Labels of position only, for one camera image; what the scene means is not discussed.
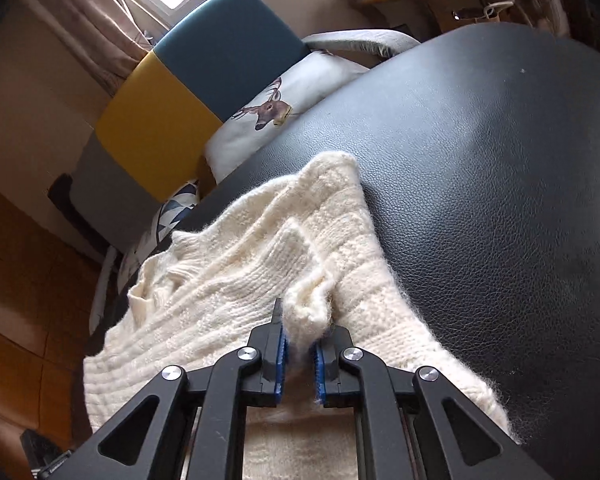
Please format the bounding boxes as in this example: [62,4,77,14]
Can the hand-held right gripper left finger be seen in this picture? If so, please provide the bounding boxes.
[82,297,287,480]

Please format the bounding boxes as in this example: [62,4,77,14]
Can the beige patterned curtain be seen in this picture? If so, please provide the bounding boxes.
[25,0,156,96]

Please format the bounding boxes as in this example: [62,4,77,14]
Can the deer print cushion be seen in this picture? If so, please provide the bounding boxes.
[203,50,371,181]

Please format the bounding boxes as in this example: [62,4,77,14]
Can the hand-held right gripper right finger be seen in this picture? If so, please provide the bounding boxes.
[310,325,556,480]

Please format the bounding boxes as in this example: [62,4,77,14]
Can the cream knit sweater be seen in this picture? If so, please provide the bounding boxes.
[82,151,523,480]

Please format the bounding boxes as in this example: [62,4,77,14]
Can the geometric patterned cushion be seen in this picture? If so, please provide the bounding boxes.
[117,180,203,291]

